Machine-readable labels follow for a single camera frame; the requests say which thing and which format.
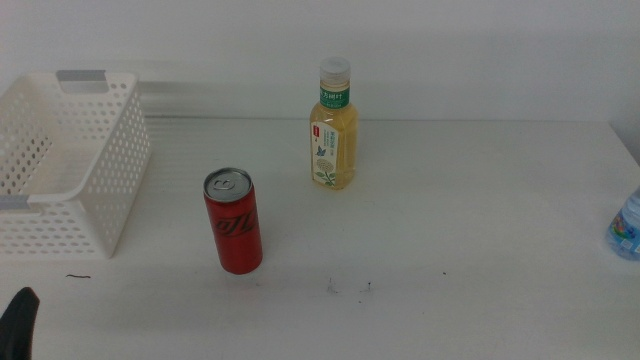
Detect red soda can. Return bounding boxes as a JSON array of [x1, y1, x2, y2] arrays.
[[202, 166, 264, 276]]

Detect yellow tea bottle green label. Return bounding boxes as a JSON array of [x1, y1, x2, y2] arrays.
[[308, 56, 360, 191]]

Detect clear water bottle blue cap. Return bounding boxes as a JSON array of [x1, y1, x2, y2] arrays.
[[605, 186, 640, 262]]

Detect white perforated plastic basket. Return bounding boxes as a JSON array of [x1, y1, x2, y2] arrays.
[[0, 69, 153, 260]]

